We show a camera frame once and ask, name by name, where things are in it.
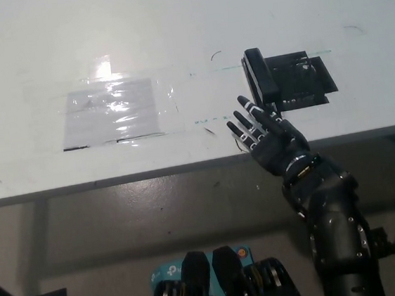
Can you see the white paper sheet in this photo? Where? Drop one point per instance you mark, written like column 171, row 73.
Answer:
column 92, row 123

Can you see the teal router box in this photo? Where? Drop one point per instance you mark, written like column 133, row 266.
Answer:
column 170, row 271

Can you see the black desk stapler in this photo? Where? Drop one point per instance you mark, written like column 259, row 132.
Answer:
column 261, row 77

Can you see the clear plastic film sheet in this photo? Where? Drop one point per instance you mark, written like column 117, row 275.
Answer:
column 167, row 91

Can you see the grey table leg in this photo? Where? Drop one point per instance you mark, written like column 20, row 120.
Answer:
column 34, row 243

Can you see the black robot torso blocks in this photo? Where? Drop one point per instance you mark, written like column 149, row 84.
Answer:
column 229, row 279

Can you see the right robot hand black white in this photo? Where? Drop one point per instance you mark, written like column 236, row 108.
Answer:
column 274, row 143

